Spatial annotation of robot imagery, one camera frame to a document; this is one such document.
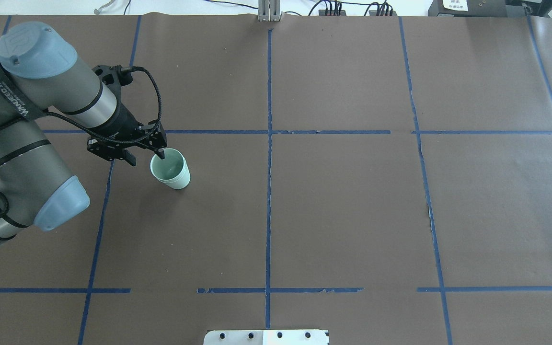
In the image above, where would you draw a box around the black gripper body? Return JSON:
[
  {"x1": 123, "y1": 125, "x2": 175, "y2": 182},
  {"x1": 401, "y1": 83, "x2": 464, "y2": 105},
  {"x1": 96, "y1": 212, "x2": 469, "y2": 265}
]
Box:
[{"x1": 87, "y1": 65, "x2": 167, "y2": 160}]

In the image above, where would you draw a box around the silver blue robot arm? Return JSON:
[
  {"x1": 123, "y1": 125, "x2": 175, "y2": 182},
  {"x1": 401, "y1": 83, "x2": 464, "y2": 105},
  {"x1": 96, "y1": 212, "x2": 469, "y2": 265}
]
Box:
[{"x1": 0, "y1": 21, "x2": 167, "y2": 245}]

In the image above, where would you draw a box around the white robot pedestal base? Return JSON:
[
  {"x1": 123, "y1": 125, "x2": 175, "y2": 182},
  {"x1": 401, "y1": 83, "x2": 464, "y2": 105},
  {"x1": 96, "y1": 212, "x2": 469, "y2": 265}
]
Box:
[{"x1": 203, "y1": 329, "x2": 330, "y2": 345}]

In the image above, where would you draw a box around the aluminium post foot top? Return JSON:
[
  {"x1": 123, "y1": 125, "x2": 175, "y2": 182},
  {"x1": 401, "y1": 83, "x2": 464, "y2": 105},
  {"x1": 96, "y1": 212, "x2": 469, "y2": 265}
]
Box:
[{"x1": 258, "y1": 0, "x2": 283, "y2": 22}]

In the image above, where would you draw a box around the black power strip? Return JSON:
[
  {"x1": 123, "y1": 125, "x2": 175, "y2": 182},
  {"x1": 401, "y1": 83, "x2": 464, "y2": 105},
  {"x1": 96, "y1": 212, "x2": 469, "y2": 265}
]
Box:
[{"x1": 309, "y1": 0, "x2": 346, "y2": 17}]

